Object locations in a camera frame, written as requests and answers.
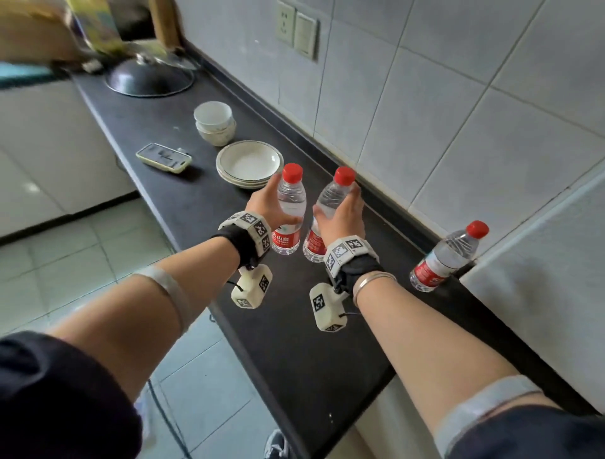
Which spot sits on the wooden cutting board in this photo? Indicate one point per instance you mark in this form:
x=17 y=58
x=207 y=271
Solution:
x=165 y=23

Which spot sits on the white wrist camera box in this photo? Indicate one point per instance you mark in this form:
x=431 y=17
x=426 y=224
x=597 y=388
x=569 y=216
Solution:
x=253 y=286
x=327 y=307

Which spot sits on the white plate dark rim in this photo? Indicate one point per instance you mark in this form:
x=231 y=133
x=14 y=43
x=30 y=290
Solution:
x=236 y=183
x=248 y=160

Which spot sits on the white appliance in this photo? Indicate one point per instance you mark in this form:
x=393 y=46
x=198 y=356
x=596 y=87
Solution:
x=548 y=293

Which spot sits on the black shirt sleeve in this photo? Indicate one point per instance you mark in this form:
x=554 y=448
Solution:
x=534 y=435
x=56 y=402

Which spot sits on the person's right thumb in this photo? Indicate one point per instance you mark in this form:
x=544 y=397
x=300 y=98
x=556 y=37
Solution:
x=320 y=218

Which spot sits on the yellow green package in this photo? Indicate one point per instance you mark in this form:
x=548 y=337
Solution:
x=97 y=23

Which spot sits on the person's left hand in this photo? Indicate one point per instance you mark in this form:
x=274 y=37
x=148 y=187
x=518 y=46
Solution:
x=262 y=203

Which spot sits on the person's right hand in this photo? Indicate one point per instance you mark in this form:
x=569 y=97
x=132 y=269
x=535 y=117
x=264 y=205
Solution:
x=345 y=220

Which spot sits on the small white bowl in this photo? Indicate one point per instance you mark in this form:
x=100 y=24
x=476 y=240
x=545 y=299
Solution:
x=218 y=138
x=212 y=114

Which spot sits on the white wall switch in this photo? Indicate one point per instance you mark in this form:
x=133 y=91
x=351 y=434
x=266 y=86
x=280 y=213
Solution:
x=306 y=35

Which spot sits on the person's left thumb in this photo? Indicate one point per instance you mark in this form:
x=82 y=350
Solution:
x=289 y=222

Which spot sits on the person's shoe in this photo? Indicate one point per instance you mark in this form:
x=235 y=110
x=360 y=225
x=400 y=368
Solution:
x=276 y=445

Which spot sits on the white cabinet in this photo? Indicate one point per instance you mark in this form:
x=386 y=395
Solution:
x=52 y=151

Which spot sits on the white wall socket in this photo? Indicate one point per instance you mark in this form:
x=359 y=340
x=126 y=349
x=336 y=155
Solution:
x=285 y=22

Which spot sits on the person's right forearm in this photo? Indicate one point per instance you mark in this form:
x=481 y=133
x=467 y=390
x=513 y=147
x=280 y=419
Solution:
x=425 y=340

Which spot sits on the clear water bottle red cap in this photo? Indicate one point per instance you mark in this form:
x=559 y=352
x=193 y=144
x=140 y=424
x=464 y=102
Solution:
x=446 y=257
x=291 y=201
x=331 y=196

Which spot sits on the smartphone in yellow case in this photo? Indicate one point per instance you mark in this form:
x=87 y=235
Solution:
x=163 y=157

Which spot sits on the white marker wristband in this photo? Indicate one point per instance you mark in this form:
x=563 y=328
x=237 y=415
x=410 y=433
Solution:
x=347 y=250
x=253 y=226

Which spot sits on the brown paper bag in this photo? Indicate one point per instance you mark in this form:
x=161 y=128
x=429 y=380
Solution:
x=35 y=33

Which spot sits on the person's left forearm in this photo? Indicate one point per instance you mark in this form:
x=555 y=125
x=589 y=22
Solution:
x=156 y=302

